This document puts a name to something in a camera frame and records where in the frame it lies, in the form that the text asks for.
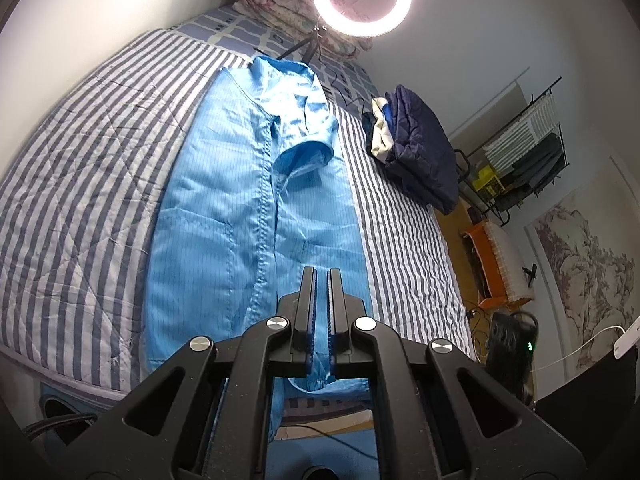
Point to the blue folded garment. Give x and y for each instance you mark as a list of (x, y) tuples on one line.
[(370, 122)]

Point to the folded floral quilt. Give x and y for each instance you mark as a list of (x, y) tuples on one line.
[(270, 0)]

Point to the black clothes rack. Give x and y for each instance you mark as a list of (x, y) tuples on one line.
[(562, 110)]

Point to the striped bed mattress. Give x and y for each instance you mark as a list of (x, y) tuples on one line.
[(75, 185)]

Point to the cream folded garment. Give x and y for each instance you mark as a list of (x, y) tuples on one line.
[(382, 130)]

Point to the white plug adapter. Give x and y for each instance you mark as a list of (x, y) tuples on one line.
[(630, 340)]

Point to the black tripod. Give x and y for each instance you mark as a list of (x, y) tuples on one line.
[(314, 42)]

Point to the orange bench with cushion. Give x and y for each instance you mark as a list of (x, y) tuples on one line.
[(505, 255)]

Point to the dark furniture panel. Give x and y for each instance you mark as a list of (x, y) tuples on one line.
[(600, 410)]

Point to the light blue jacket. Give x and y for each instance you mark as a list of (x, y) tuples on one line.
[(210, 210)]

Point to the yellow box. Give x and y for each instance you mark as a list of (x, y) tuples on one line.
[(487, 182)]

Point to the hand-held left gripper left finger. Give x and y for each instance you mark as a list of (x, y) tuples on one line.
[(311, 320)]

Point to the small black object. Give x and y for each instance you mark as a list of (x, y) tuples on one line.
[(530, 275)]

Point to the blue checkered bed sheet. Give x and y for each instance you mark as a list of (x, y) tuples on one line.
[(225, 25)]

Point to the striped hanging towel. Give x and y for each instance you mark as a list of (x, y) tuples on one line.
[(520, 132)]

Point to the black box with green light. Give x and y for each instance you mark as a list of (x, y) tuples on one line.
[(510, 340)]

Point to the landscape wall poster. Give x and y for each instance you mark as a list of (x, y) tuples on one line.
[(585, 260)]

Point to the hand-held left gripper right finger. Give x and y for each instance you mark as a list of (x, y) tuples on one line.
[(332, 320)]

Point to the dark hanging clothes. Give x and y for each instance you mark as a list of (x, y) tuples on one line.
[(540, 160)]

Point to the navy puffer jacket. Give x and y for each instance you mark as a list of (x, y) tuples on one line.
[(420, 150)]

